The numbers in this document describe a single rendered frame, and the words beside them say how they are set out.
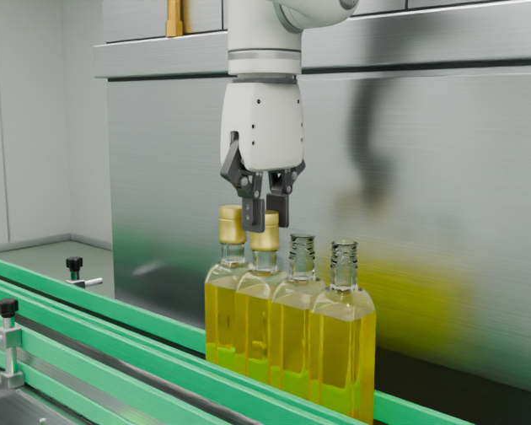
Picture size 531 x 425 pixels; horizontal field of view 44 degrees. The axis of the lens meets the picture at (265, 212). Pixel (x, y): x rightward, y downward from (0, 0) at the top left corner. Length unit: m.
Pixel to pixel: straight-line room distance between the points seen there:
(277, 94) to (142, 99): 0.49
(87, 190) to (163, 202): 5.84
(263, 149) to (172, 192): 0.43
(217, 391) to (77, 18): 6.35
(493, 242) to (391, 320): 0.17
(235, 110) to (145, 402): 0.35
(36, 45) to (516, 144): 6.59
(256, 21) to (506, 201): 0.33
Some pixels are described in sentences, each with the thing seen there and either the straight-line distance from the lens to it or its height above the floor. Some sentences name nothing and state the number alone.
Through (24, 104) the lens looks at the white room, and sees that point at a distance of 7.02.
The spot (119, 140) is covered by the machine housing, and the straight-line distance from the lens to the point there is 1.25.
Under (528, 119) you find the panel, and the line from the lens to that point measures 0.73.
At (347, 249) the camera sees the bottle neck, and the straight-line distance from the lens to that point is 0.69.
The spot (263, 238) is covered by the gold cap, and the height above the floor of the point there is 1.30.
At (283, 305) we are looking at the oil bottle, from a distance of 0.74.
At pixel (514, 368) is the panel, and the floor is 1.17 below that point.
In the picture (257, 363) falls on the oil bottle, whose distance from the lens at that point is 0.79.
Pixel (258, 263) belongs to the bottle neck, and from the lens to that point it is 0.77.
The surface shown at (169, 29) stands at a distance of 1.09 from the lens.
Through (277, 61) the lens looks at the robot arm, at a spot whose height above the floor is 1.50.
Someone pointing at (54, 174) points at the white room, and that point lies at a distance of 7.20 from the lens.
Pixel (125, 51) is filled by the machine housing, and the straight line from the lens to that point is 1.19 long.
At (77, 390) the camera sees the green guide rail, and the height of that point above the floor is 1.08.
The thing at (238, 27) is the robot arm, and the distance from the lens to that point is 0.74.
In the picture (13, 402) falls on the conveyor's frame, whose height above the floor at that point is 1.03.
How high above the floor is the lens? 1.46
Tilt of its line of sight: 10 degrees down
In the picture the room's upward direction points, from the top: straight up
